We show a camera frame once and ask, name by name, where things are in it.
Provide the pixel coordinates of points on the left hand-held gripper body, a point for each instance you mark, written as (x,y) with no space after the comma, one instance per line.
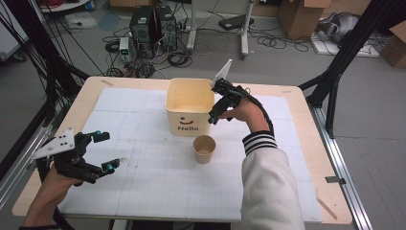
(68,158)

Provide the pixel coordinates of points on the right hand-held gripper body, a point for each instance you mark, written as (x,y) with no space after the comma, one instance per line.
(227,92)

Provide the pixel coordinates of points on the person's left hand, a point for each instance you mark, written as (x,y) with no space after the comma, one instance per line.
(63,180)

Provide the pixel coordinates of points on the person's right hand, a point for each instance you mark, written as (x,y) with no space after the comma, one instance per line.
(250,113)

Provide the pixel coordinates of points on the cream plastic bin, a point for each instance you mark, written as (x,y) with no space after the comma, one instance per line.
(190,107)

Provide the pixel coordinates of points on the brown paper cup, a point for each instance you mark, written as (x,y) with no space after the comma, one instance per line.
(204,150)

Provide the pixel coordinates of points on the white gridded mat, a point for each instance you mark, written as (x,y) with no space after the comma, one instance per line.
(153,179)

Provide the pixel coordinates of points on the white stand leg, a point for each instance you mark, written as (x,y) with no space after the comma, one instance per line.
(245,35)
(191,32)

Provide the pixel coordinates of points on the flat black device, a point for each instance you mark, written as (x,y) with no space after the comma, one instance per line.
(235,22)

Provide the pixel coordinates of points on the black computer tower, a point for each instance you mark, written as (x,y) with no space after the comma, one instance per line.
(167,28)
(142,30)

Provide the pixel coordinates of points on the small grey power box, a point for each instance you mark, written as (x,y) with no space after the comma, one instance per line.
(124,46)

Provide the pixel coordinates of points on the open cardboard box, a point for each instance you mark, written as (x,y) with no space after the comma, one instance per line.
(301,19)

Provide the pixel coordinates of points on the white flat board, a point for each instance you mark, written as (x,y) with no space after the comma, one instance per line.
(332,49)

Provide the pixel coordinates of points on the clear plastic bag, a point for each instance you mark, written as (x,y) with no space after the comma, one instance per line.
(81,20)

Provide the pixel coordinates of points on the grey bag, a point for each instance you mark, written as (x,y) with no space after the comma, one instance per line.
(340,27)

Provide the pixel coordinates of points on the grey tape piece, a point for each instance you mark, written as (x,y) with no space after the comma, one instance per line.
(335,180)

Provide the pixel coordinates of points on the aluminium rail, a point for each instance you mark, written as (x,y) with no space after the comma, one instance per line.
(19,166)
(343,166)

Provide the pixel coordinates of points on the black metal frame stand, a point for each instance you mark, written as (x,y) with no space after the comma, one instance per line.
(48,60)
(348,57)

